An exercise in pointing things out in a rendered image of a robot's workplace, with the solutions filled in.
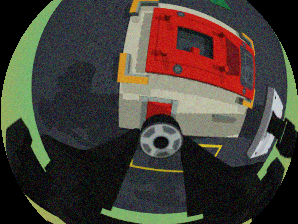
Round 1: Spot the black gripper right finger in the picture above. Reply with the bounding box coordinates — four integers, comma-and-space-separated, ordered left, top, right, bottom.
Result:
181, 136, 263, 217

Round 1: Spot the green rectangular patch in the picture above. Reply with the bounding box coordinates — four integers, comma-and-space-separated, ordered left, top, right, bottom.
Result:
210, 0, 231, 11

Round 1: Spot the grey toy wheel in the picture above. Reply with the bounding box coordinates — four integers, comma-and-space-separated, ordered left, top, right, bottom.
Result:
138, 113, 184, 160

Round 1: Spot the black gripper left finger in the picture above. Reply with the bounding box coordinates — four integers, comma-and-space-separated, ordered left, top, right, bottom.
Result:
41, 128, 140, 210

